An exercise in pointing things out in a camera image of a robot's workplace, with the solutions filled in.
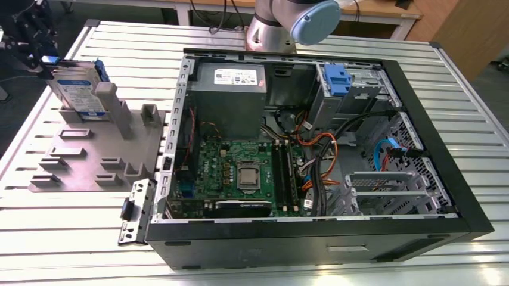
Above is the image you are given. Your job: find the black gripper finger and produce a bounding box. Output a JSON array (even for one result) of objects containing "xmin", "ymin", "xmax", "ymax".
[
  {"xmin": 23, "ymin": 38, "xmax": 58, "ymax": 79},
  {"xmin": 0, "ymin": 38, "xmax": 40, "ymax": 73}
]

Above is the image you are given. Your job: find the hard disk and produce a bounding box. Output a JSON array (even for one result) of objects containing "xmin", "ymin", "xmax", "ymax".
[{"xmin": 39, "ymin": 55, "xmax": 111, "ymax": 122}]

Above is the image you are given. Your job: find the metal disk bay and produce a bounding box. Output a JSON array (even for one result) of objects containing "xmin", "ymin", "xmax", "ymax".
[{"xmin": 344, "ymin": 171, "xmax": 457, "ymax": 217}]

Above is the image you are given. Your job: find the grey parts rack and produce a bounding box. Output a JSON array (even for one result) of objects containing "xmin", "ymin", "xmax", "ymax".
[{"xmin": 27, "ymin": 82, "xmax": 169, "ymax": 193}]

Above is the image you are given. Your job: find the grey power supply unit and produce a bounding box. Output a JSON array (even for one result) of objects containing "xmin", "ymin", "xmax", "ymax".
[{"xmin": 186, "ymin": 62, "xmax": 269, "ymax": 141}]

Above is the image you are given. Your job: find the green motherboard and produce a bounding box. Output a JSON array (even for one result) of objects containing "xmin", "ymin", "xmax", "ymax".
[{"xmin": 170, "ymin": 139, "xmax": 310, "ymax": 219}]

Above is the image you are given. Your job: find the silver CPU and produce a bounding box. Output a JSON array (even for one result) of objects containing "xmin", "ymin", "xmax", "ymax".
[{"xmin": 238, "ymin": 168, "xmax": 262, "ymax": 185}]

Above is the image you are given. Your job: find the CPU socket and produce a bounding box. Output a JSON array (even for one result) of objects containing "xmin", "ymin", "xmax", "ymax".
[{"xmin": 234, "ymin": 160, "xmax": 266, "ymax": 196}]

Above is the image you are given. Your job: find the black graphics card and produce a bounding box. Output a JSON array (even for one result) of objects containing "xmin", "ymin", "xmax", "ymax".
[{"xmin": 202, "ymin": 199, "xmax": 274, "ymax": 219}]

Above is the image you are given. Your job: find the black RAM slot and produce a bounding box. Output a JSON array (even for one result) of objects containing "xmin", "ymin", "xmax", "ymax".
[
  {"xmin": 273, "ymin": 139, "xmax": 290, "ymax": 212},
  {"xmin": 282, "ymin": 139, "xmax": 300, "ymax": 212}
]

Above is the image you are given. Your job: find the blue drive latch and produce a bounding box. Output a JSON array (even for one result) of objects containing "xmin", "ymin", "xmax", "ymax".
[{"xmin": 324, "ymin": 64, "xmax": 353, "ymax": 97}]

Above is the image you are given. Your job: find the grey metal drive cage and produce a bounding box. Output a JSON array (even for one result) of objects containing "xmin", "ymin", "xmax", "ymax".
[{"xmin": 310, "ymin": 62, "xmax": 402, "ymax": 132}]

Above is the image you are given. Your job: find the black PC case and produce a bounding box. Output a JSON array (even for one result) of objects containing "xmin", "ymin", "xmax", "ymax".
[{"xmin": 145, "ymin": 46, "xmax": 496, "ymax": 271}]

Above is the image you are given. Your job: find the wooden cabinet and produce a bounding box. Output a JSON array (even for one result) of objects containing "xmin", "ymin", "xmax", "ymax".
[{"xmin": 405, "ymin": 0, "xmax": 509, "ymax": 81}]

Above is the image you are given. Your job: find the black chair base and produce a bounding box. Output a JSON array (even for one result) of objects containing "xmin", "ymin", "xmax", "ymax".
[{"xmin": 492, "ymin": 52, "xmax": 509, "ymax": 72}]

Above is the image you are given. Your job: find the blue bracket clip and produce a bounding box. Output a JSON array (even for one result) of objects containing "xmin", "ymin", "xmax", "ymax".
[{"xmin": 121, "ymin": 197, "xmax": 137, "ymax": 222}]

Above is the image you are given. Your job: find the metal expansion slot bracket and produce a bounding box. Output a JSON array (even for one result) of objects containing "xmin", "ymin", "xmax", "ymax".
[{"xmin": 118, "ymin": 178, "xmax": 158, "ymax": 247}]

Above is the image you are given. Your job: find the orange wire loop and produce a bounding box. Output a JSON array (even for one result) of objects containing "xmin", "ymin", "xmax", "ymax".
[{"xmin": 296, "ymin": 132, "xmax": 340, "ymax": 163}]

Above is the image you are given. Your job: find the orange wire bundle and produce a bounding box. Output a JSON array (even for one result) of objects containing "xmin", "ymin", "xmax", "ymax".
[{"xmin": 302, "ymin": 178, "xmax": 341, "ymax": 191}]

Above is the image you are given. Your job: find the black cable bundle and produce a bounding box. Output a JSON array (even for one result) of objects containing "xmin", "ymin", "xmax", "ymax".
[{"xmin": 310, "ymin": 110, "xmax": 398, "ymax": 217}]

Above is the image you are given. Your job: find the wooden desk white frame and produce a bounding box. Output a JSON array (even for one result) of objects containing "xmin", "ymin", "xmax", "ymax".
[{"xmin": 59, "ymin": 0, "xmax": 423, "ymax": 41}]

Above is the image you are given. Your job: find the blue wire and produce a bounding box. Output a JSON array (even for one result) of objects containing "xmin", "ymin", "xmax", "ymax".
[{"xmin": 373, "ymin": 138, "xmax": 404, "ymax": 173}]

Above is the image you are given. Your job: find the black disk power wire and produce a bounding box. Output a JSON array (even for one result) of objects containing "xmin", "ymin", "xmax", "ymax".
[{"xmin": 388, "ymin": 145, "xmax": 429, "ymax": 160}]

